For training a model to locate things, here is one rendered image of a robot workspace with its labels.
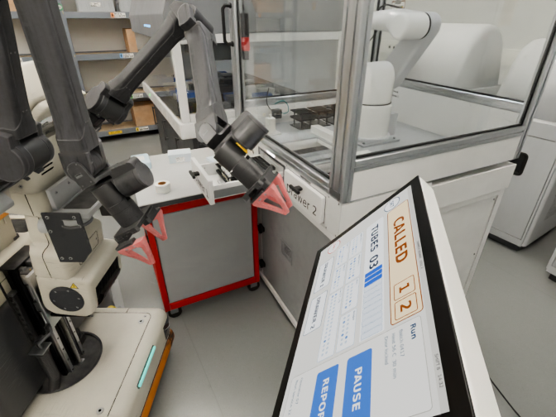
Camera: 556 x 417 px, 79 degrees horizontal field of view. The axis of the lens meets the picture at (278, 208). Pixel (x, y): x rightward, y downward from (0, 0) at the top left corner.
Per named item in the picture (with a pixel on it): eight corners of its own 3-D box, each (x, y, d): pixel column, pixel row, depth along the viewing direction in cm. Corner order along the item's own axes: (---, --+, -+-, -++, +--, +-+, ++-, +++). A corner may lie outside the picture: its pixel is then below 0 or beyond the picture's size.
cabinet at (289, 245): (323, 382, 157) (338, 242, 118) (243, 259, 238) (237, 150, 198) (462, 313, 194) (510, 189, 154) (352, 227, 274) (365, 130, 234)
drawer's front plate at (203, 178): (210, 205, 137) (208, 181, 131) (193, 179, 159) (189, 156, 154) (214, 204, 137) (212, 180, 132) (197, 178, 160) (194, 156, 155)
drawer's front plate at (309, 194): (319, 224, 124) (321, 198, 119) (284, 192, 147) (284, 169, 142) (323, 223, 125) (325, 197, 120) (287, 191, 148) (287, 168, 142)
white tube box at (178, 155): (169, 164, 191) (167, 155, 189) (169, 158, 198) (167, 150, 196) (192, 161, 194) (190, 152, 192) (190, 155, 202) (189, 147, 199)
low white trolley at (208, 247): (166, 326, 186) (138, 206, 149) (150, 262, 235) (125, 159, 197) (262, 293, 208) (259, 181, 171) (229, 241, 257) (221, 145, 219)
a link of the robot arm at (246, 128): (218, 146, 83) (195, 131, 76) (250, 111, 81) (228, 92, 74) (242, 175, 77) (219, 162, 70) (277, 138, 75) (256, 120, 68)
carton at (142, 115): (136, 127, 474) (131, 106, 460) (132, 122, 498) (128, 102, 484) (165, 122, 492) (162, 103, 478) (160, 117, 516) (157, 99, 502)
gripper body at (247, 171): (278, 168, 79) (254, 146, 78) (265, 186, 70) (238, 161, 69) (261, 185, 82) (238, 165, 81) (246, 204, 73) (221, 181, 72)
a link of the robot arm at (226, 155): (213, 153, 77) (207, 155, 72) (232, 131, 76) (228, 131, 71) (235, 174, 78) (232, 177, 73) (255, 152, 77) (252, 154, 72)
